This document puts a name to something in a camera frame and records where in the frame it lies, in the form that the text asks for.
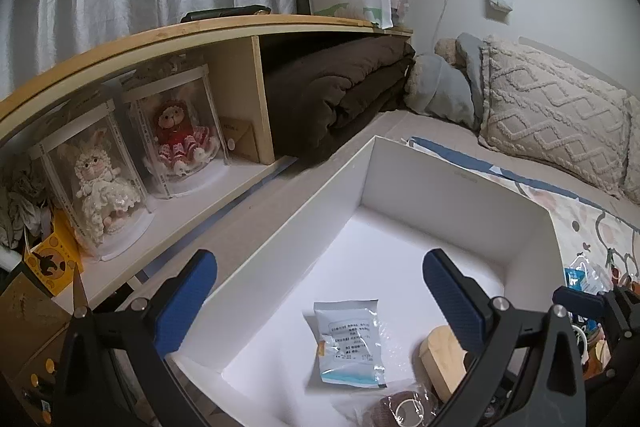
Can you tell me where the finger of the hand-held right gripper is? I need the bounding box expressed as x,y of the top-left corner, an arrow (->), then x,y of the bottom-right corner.
551,286 -> 633,338

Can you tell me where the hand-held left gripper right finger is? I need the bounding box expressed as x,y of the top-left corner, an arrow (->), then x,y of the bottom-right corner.
422,248 -> 588,427

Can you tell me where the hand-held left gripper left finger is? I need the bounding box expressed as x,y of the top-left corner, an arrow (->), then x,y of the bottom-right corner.
52,249 -> 218,427

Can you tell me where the blue snack packet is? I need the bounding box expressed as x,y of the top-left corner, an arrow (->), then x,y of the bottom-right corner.
565,267 -> 589,291

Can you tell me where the light wooden block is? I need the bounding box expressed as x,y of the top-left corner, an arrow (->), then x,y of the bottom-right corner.
419,326 -> 473,400

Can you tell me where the white cardboard box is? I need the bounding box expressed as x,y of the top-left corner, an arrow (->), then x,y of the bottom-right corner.
165,134 -> 573,427

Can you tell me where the pale blue sachet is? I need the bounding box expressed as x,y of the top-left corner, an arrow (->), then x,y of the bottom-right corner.
302,298 -> 388,390

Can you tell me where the brown knit item clear bag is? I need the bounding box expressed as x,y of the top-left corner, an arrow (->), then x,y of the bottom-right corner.
330,384 -> 443,427

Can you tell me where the printed blanket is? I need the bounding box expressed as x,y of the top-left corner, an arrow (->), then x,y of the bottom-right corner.
409,136 -> 640,289

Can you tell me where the yellow box with black figure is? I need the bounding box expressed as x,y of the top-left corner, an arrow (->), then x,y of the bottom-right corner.
23,208 -> 85,299

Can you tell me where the plush doll in white dress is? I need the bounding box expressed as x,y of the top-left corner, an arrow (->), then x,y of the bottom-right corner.
56,129 -> 142,234

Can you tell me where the brown cardboard box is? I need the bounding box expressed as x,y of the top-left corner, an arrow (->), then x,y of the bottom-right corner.
0,271 -> 74,389

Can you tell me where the plush doll in red dress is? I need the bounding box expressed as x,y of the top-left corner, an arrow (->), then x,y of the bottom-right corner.
150,99 -> 222,176

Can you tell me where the kraft envelope box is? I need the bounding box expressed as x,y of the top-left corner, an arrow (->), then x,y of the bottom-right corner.
219,117 -> 262,164

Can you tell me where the beige textured pillow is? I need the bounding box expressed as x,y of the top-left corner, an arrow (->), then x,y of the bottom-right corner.
477,36 -> 632,198

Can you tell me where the crumpled beige cloth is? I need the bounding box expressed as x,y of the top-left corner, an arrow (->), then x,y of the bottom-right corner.
0,161 -> 54,254

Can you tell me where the red doll in case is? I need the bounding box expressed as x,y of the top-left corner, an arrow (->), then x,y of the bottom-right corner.
120,64 -> 236,201

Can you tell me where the cream doll in case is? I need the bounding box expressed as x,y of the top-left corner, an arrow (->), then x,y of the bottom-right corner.
27,99 -> 158,261

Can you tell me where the grey-blue pillow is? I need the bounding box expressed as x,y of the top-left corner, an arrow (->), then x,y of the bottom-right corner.
404,32 -> 487,131

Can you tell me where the wooden shelf unit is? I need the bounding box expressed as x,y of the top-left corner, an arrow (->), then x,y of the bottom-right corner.
0,13 -> 416,308

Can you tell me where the folded brown blanket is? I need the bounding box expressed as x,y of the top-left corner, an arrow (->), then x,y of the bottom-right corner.
262,38 -> 417,160

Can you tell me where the wooden piece with white cord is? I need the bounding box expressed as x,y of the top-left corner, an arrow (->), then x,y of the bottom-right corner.
571,322 -> 614,379

